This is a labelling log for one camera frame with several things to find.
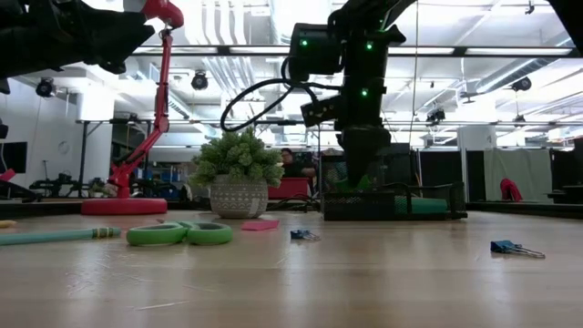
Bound person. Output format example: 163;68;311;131
278;148;318;179

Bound large blue binder clip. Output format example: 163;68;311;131
489;240;547;261

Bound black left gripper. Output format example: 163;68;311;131
0;0;157;79

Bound green eraser block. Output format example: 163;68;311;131
335;174;373;193

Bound green handled scissors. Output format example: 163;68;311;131
126;220;234;249

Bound thin hanging wire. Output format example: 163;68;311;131
411;0;420;147

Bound red storage bin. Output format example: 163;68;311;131
268;177;313;200

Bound black monitor screen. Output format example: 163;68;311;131
0;140;28;174

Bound white column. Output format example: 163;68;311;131
456;125;498;202

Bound black round ceiling camera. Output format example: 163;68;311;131
189;70;210;91

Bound black camera cable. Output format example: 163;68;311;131
220;77;343;133

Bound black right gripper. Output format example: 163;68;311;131
339;75;393;186

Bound red desk lamp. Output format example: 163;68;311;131
80;0;186;217

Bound black mesh desk organizer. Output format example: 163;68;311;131
321;152;469;222

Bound teal pencil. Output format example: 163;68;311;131
0;226;122;248

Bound grey partition curtain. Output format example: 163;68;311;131
483;148;553;204

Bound black metal stand frame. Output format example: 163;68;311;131
252;119;322;210

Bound green plant in patterned pot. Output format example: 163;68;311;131
189;127;287;220

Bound small blue binder clip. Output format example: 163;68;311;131
290;229;322;242

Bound red chair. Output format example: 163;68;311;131
499;178;525;203

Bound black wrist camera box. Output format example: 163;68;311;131
299;94;343;128

